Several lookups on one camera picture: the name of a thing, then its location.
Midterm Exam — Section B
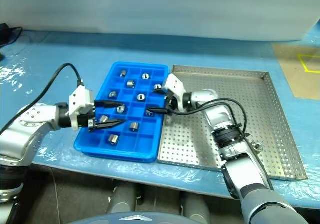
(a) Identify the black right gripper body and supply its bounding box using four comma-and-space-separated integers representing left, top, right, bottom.
164, 91, 180, 116

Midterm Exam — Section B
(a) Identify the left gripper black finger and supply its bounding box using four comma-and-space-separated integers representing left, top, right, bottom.
88, 119, 127, 132
94, 100, 122, 108

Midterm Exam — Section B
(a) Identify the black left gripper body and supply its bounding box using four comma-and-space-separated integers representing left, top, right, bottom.
78, 100, 98, 133

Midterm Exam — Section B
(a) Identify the blue compartment tray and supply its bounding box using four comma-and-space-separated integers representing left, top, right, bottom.
73, 61, 170, 164

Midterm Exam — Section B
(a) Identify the grey rounded cylinder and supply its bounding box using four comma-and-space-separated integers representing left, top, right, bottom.
180, 193, 212, 224
106, 180, 138, 215

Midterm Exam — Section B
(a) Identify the perforated metal tray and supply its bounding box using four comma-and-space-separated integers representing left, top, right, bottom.
156, 64, 309, 182

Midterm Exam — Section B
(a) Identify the blue-grey cover with silver chevron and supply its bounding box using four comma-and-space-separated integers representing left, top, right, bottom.
66, 210, 193, 224

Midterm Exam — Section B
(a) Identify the brown cardboard sheet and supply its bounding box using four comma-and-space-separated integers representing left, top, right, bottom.
271, 43, 320, 100

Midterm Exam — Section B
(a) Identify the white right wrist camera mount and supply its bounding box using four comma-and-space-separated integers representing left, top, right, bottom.
162, 74, 187, 110

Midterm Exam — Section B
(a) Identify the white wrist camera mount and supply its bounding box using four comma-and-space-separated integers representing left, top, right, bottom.
162, 74, 187, 110
68, 85, 96, 131

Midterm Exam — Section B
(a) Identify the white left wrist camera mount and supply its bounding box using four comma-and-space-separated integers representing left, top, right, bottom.
68, 85, 96, 131

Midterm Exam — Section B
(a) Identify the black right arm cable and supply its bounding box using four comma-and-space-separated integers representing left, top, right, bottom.
171, 98, 251, 139

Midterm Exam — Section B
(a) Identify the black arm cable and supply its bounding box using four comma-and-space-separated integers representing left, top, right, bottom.
171, 98, 251, 139
0, 63, 85, 136

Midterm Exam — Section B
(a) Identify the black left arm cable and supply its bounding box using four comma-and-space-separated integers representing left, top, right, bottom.
0, 63, 85, 136

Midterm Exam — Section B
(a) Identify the thin white cord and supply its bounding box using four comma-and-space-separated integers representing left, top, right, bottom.
51, 168, 62, 224

